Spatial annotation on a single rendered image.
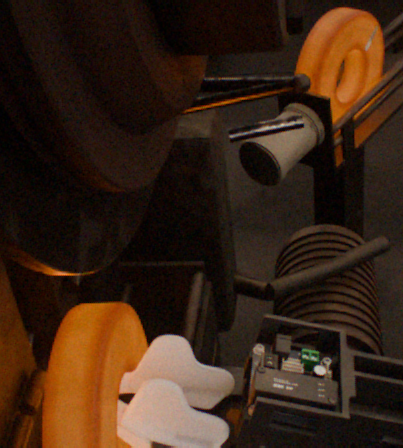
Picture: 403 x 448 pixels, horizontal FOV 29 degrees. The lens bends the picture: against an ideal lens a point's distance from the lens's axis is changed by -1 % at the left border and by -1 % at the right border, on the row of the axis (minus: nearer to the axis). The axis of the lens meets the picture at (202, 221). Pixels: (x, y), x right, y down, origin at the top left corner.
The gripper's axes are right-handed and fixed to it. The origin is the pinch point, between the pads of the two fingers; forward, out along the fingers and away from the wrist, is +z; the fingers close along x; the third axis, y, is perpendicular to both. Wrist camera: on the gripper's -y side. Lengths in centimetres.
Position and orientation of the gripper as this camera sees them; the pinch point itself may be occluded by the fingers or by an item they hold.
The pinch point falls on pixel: (102, 403)
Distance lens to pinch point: 50.9
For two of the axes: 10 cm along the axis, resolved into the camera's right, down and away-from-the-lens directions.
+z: -9.8, -2.0, -0.1
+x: -1.1, 5.9, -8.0
